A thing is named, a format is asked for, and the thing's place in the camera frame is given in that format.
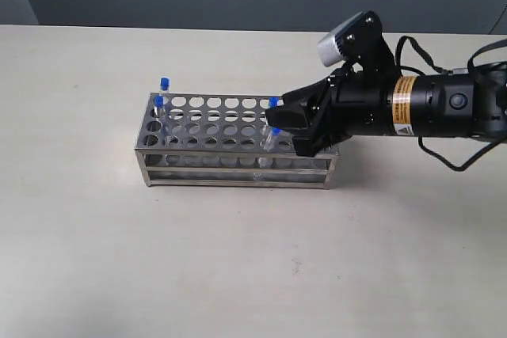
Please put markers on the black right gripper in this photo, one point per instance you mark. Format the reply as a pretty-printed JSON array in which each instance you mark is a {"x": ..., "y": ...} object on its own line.
[{"x": 342, "y": 105}]

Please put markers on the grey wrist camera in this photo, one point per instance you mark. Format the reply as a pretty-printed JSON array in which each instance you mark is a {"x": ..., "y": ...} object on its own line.
[{"x": 327, "y": 48}]

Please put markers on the blue-capped tube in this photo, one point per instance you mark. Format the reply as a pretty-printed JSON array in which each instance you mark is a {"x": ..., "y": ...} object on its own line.
[
  {"x": 159, "y": 107},
  {"x": 164, "y": 89},
  {"x": 267, "y": 144},
  {"x": 273, "y": 102}
]

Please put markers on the stainless steel test tube rack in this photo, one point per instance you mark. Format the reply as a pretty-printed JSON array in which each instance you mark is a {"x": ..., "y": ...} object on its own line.
[{"x": 219, "y": 140}]

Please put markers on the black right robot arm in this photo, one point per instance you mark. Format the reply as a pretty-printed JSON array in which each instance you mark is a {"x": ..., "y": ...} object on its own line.
[{"x": 450, "y": 106}]

